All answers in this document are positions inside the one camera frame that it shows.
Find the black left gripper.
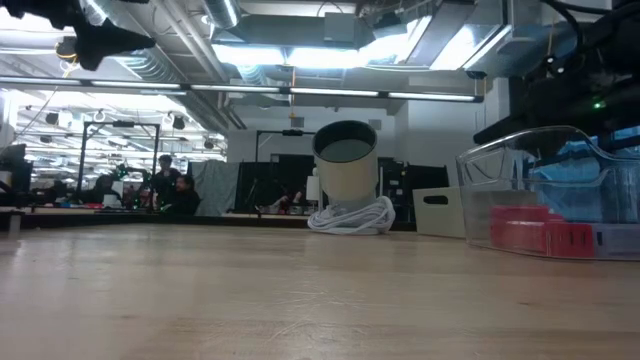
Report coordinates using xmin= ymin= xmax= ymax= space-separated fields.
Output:
xmin=0 ymin=0 xmax=157 ymax=72

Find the white blue power adapter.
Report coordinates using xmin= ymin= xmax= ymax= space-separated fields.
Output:
xmin=592 ymin=222 xmax=640 ymax=260

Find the black round ceiling fixture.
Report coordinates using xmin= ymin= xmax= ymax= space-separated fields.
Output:
xmin=54 ymin=37 xmax=79 ymax=62

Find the person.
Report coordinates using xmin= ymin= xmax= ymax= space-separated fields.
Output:
xmin=149 ymin=153 xmax=181 ymax=211
xmin=272 ymin=188 xmax=309 ymax=214
xmin=167 ymin=173 xmax=202 ymax=216
xmin=92 ymin=173 xmax=121 ymax=206

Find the grey hanging cloth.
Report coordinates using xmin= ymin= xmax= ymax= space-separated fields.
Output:
xmin=192 ymin=159 xmax=241 ymax=217

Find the bright ceiling light panel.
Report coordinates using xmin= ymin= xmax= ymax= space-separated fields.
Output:
xmin=209 ymin=43 xmax=366 ymax=70

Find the black partition screen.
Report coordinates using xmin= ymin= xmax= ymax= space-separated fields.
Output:
xmin=234 ymin=153 xmax=316 ymax=214

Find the long linear ceiling light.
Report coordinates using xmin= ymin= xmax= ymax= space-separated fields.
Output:
xmin=0 ymin=74 xmax=485 ymax=105

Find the grey ceiling box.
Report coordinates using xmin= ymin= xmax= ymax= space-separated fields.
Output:
xmin=323 ymin=12 xmax=357 ymax=44

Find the white box behind projector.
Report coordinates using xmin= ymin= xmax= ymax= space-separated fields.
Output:
xmin=305 ymin=167 xmax=324 ymax=206

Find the white cylindrical projector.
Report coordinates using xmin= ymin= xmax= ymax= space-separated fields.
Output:
xmin=311 ymin=119 xmax=380 ymax=211

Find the black background equipment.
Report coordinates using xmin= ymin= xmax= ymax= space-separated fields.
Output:
xmin=378 ymin=157 xmax=450 ymax=224

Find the grey plastic bin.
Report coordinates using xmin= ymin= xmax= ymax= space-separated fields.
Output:
xmin=412 ymin=185 xmax=469 ymax=240

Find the clear plastic bin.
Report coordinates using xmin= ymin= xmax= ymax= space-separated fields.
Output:
xmin=454 ymin=124 xmax=640 ymax=263

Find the black background rig frame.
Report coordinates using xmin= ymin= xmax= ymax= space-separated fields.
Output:
xmin=79 ymin=119 xmax=162 ymax=211
xmin=255 ymin=128 xmax=317 ymax=211

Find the silver ventilation duct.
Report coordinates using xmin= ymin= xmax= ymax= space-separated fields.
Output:
xmin=202 ymin=0 xmax=242 ymax=31

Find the black table frame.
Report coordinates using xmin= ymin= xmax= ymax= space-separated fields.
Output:
xmin=0 ymin=209 xmax=416 ymax=232

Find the white coiled cable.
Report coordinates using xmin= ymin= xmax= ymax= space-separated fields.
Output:
xmin=306 ymin=194 xmax=397 ymax=236

